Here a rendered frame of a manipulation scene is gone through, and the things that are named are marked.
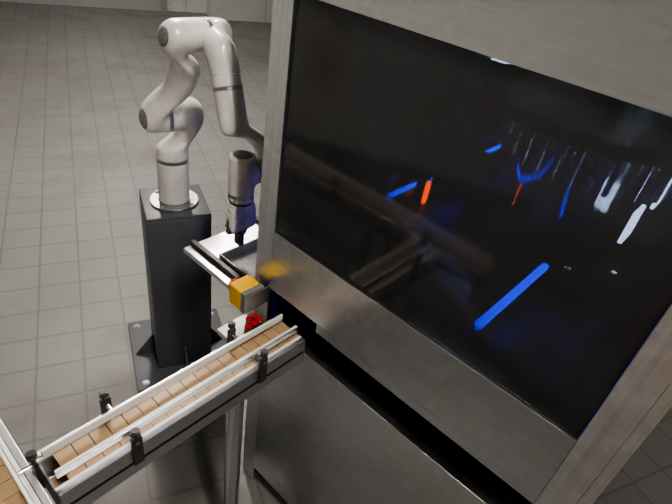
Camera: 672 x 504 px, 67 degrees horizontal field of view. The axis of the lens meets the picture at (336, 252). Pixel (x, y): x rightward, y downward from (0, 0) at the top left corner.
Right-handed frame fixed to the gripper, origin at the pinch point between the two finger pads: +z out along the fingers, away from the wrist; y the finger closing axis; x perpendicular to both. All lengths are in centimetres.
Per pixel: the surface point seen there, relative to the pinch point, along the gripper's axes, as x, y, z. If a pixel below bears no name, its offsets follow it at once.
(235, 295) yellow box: -25.5, -21.6, -3.5
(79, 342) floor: 82, -29, 97
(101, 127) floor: 312, 99, 98
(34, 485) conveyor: -41, -83, 4
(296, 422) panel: -48, -13, 40
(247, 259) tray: -1.8, 2.6, 8.8
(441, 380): -87, -12, -16
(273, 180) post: -27.6, -12.5, -38.9
